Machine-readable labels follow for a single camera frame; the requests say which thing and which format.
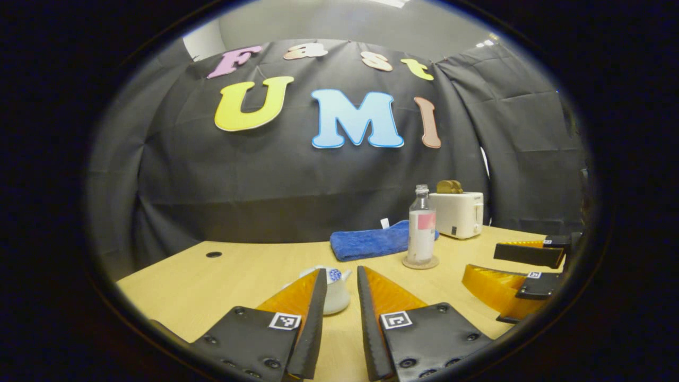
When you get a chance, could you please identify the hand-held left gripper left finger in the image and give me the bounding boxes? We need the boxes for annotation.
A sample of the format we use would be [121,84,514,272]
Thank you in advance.
[191,268,328,381]

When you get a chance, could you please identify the white toaster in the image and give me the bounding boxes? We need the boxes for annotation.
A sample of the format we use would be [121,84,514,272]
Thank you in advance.
[429,192,484,240]

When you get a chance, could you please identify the black backdrop cloth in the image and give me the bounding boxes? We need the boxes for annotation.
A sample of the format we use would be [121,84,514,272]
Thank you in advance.
[88,38,589,276]

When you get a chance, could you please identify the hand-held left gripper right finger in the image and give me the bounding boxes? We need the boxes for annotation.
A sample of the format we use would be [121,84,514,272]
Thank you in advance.
[356,265,493,381]

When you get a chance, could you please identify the blue folded towel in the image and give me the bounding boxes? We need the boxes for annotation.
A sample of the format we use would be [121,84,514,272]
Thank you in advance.
[330,219,440,262]

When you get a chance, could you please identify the clear water bottle pink label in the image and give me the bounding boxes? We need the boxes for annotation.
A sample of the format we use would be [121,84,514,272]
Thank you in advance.
[407,184,437,265]

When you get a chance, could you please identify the white teacup with spout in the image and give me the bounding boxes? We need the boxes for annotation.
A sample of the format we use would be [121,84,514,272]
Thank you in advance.
[286,265,353,316]

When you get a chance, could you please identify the round woven coaster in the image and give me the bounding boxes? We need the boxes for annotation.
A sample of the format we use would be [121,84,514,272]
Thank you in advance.
[402,255,440,270]

